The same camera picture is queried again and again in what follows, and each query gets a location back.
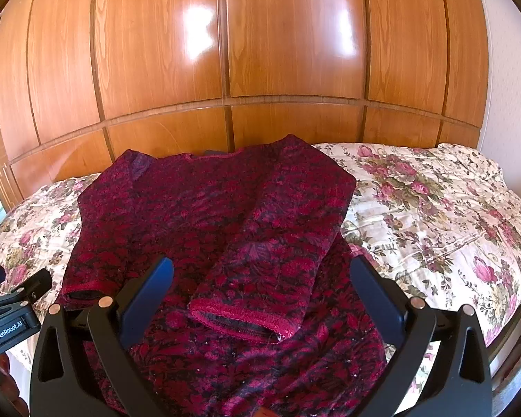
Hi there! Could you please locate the dark red floral sweater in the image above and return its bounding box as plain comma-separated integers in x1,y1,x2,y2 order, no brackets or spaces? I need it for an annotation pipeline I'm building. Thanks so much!
59,136,385,416

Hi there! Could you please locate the wooden wardrobe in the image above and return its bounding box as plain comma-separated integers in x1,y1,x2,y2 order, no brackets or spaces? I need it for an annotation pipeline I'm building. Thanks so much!
0,0,488,208

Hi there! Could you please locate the floral bed quilt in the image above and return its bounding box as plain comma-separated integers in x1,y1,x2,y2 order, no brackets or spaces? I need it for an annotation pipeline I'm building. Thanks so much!
0,143,521,343

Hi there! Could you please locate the person's left hand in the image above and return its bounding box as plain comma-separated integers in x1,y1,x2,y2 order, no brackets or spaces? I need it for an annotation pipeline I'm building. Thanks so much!
0,353,30,417

